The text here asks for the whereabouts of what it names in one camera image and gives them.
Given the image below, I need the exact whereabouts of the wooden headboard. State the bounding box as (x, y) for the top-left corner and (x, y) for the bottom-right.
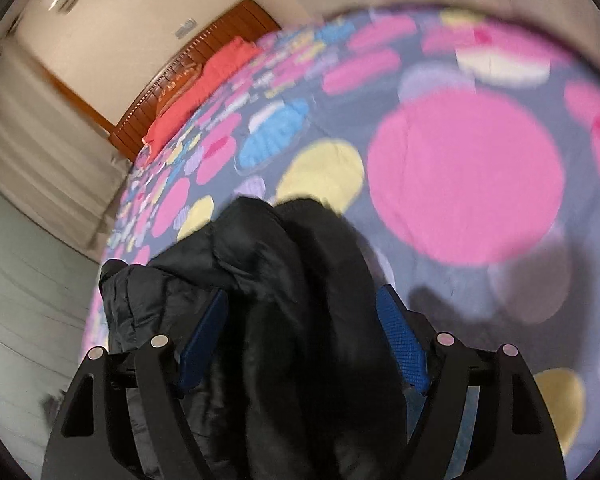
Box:
(111, 0), (282, 163)

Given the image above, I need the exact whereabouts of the red pillow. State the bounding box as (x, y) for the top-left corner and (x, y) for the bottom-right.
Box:
(142, 36), (259, 155)

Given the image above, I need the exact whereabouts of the wooden door frame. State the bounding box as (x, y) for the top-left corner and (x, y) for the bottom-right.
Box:
(42, 67), (117, 133)

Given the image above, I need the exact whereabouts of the polka dot bed sheet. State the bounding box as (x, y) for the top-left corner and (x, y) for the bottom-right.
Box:
(86, 2), (600, 463)

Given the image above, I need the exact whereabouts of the black jacket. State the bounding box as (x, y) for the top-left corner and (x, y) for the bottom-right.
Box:
(99, 196), (417, 480)

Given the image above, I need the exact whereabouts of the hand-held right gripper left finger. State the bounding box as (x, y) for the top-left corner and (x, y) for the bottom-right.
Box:
(42, 287), (231, 480)

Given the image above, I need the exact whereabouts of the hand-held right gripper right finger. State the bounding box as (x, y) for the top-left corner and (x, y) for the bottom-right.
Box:
(375, 283), (567, 480)

